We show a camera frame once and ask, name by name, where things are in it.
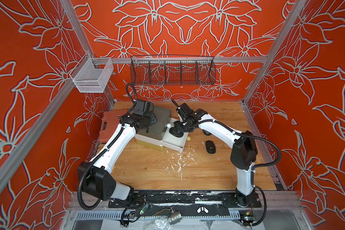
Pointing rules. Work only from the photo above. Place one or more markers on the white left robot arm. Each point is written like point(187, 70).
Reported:
point(96, 183)

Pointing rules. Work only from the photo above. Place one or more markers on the white mesh wall basket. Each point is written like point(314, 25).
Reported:
point(91, 75)

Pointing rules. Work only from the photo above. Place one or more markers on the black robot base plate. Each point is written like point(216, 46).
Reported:
point(204, 205)

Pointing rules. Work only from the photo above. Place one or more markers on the grey black computer mouse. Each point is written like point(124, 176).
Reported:
point(206, 133)

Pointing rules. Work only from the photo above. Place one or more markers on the black wire wall basket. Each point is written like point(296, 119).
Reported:
point(172, 70)

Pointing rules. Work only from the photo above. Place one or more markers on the white drawer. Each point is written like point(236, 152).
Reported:
point(172, 142)

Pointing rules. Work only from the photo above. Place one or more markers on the red plastic tool case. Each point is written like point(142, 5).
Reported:
point(109, 124)

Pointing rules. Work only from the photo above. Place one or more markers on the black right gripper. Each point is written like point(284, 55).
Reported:
point(179, 125)

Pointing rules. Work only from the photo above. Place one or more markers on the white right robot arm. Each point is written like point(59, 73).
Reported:
point(242, 144)

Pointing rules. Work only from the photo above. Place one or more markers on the metal cylindrical fitting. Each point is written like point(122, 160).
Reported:
point(174, 218)

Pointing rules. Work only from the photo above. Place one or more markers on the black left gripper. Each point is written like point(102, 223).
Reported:
point(154, 119)

